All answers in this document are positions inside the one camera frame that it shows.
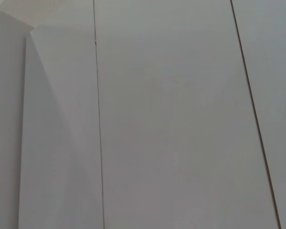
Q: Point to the white side partition panel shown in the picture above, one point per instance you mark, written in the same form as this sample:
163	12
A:
7	119

